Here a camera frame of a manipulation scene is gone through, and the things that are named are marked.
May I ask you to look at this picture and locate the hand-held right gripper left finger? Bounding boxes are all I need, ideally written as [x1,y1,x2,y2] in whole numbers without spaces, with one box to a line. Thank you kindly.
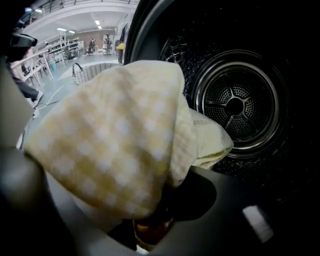
[44,172,138,256]

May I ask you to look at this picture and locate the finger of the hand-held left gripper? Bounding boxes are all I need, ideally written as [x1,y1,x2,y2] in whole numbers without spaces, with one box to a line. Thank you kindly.
[9,32,38,48]

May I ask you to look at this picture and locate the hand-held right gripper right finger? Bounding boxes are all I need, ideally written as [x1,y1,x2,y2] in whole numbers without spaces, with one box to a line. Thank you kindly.
[149,166,297,256]

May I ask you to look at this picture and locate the white woven laundry basket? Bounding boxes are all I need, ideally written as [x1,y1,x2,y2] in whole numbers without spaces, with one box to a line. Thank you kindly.
[71,62,124,86]

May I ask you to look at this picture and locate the pale yellow checked clothes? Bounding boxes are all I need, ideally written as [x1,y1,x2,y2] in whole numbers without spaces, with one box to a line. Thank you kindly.
[23,59,235,252]

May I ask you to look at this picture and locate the black washing machine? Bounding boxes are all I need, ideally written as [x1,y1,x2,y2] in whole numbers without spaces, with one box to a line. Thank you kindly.
[123,0,318,213]

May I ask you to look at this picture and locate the white shelving rack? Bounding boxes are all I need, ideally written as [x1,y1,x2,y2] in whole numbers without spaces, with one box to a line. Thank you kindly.
[47,32,85,63]

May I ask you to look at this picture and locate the person's black trousers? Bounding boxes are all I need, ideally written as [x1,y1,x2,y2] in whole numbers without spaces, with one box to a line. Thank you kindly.
[11,74,40,100]

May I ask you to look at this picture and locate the person's left shoe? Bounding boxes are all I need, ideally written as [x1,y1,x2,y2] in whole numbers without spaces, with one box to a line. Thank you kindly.
[31,90,45,109]

